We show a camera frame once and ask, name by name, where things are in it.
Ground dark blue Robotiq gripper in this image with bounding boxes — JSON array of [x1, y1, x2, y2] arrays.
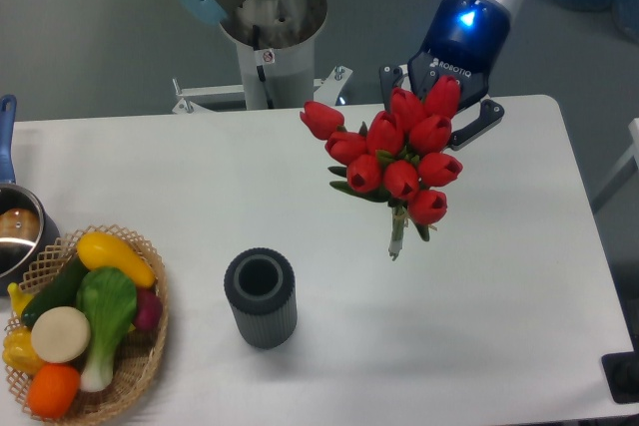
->
[[378, 0, 523, 151]]

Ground red tulip bouquet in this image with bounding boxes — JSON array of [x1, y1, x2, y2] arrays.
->
[[300, 76, 463, 259]]

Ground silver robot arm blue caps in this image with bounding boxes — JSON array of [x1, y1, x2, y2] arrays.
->
[[177, 0, 523, 150]]

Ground dark grey ribbed vase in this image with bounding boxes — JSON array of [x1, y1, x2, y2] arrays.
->
[[224, 247, 298, 349]]

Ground black device at table edge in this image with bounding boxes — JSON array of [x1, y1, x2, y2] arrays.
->
[[601, 352, 638, 404]]

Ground purple radish toy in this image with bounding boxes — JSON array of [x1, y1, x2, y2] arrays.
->
[[132, 288, 163, 331]]

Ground yellow squash toy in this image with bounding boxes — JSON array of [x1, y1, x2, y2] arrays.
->
[[76, 231, 156, 288]]

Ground green bok choy toy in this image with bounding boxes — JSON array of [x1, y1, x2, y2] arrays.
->
[[76, 266, 137, 393]]

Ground woven wicker basket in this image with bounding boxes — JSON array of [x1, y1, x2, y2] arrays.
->
[[3, 224, 169, 425]]

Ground dark green cucumber toy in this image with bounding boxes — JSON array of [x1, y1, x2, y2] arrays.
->
[[20, 256, 89, 328]]

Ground beige round bun toy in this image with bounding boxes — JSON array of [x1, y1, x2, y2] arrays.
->
[[31, 306, 91, 363]]

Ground yellow banana toy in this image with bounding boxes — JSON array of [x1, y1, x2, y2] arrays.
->
[[7, 282, 34, 317]]

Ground orange fruit toy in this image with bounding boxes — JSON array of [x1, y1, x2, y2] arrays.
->
[[27, 363, 80, 419]]

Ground yellow bell pepper toy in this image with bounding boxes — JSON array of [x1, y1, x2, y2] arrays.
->
[[2, 326, 45, 376]]

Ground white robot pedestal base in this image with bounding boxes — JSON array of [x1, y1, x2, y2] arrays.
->
[[172, 39, 353, 114]]

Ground white furniture frame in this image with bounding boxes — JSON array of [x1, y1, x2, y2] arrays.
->
[[590, 118, 638, 214]]

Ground blue handled steel saucepan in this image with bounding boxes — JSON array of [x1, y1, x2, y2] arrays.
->
[[1, 94, 59, 296]]

